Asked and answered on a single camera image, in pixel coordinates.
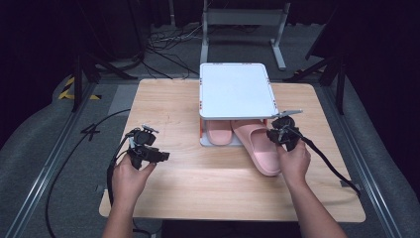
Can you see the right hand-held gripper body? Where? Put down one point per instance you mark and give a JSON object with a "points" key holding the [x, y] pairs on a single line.
{"points": [[287, 132]]}

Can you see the black metal stand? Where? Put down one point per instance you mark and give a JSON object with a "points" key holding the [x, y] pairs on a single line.
{"points": [[340, 82], [78, 82]]}

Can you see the person's left hand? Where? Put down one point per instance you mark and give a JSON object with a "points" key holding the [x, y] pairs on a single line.
{"points": [[130, 183]]}

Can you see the white shoe rack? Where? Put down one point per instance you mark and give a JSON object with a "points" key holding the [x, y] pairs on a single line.
{"points": [[236, 91]]}

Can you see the white metal stand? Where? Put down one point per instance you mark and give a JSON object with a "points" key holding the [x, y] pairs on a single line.
{"points": [[242, 16]]}

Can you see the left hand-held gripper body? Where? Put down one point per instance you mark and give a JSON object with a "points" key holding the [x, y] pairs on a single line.
{"points": [[142, 142]]}

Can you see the yellow black striped tape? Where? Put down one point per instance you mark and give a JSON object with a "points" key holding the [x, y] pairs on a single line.
{"points": [[67, 90]]}

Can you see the pink slipper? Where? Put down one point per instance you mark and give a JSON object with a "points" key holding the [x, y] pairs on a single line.
{"points": [[259, 148], [219, 132]]}

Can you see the person's right hand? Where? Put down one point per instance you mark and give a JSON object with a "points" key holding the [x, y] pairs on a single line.
{"points": [[295, 165]]}

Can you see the grey metal floor rail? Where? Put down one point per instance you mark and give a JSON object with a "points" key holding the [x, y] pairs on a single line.
{"points": [[49, 165], [373, 185]]}

